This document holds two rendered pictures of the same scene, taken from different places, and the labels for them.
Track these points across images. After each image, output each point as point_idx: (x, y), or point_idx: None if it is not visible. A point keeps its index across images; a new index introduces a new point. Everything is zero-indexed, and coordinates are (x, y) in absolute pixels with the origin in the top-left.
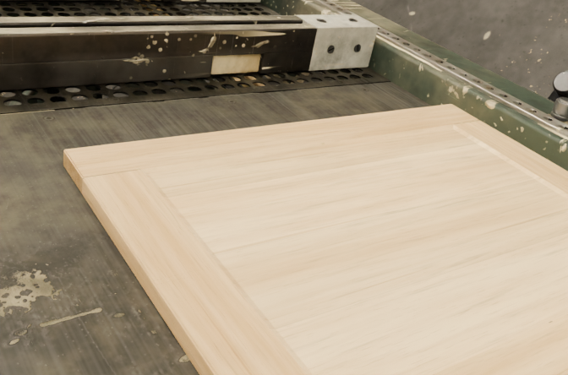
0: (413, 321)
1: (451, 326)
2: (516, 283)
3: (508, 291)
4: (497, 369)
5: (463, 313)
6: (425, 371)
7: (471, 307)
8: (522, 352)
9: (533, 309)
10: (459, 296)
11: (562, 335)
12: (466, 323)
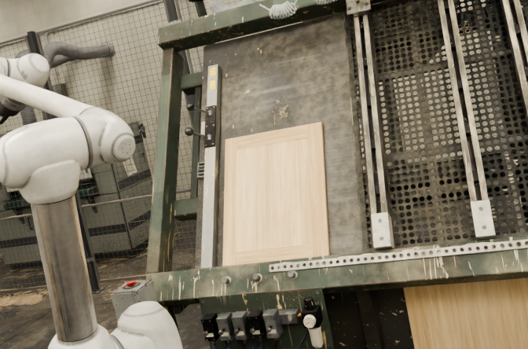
0: (247, 172)
1: (243, 178)
2: (247, 201)
3: (246, 197)
4: (232, 178)
5: (245, 183)
6: (238, 167)
7: (246, 185)
8: (233, 186)
9: (240, 199)
10: (249, 185)
11: (232, 197)
12: (243, 181)
